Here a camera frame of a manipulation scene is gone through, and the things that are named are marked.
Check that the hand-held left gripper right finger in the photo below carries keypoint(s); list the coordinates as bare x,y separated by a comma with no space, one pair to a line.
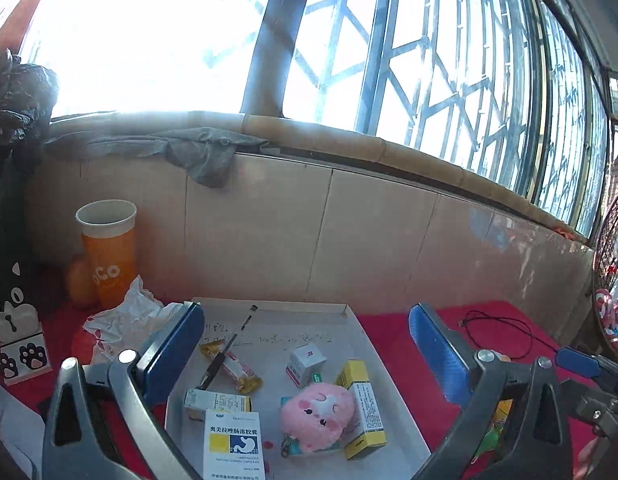
439,355

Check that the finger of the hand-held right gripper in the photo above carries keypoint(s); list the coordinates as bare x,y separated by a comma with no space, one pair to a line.
579,361
601,415

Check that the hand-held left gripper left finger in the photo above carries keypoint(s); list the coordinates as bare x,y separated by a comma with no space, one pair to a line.
169,355

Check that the black pen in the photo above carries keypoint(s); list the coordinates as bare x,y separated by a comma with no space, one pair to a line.
216,366

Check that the snack wrapper with yellow ends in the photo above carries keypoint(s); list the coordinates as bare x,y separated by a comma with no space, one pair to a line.
237,369

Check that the yellow and white medicine box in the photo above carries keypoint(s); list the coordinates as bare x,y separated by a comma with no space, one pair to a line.
369,410

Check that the white cardboard tray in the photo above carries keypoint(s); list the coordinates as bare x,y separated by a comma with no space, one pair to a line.
269,320

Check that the white medicine box blue yellow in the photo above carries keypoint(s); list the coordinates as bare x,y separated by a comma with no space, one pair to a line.
234,460

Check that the small white box red label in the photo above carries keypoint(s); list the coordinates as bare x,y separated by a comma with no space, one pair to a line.
304,360

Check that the pink round plush toy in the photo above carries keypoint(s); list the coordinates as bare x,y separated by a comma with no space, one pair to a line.
314,415

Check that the red table mat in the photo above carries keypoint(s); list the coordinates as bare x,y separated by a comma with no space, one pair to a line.
389,340

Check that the crumpled white plastic bag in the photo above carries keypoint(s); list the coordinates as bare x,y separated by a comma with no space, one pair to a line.
129,320

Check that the red white patterned seat cushion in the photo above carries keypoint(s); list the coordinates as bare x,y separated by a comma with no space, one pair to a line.
611,310

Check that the hanging wicker chair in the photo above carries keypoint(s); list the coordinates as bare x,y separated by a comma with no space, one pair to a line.
601,260

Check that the orange paper cup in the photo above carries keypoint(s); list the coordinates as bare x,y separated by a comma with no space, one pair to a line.
109,260

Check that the orange fruit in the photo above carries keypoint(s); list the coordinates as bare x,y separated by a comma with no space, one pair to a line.
79,282

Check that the orange cloth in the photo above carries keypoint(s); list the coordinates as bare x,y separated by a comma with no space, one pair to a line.
564,233

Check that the black cat print box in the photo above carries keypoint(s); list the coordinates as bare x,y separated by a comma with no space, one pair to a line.
14,320

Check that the white paper sheet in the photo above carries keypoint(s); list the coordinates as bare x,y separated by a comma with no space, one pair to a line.
14,425

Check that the grey cloth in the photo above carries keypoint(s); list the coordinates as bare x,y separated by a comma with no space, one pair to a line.
204,157

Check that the bamboo sill trim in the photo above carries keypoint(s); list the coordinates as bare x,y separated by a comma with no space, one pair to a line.
389,152

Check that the dark plastic bag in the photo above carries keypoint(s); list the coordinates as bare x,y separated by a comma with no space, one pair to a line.
19,110

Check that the grey pipe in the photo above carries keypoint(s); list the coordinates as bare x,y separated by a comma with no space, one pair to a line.
269,50

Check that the metal window grille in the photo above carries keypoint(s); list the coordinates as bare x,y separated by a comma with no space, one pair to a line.
384,35

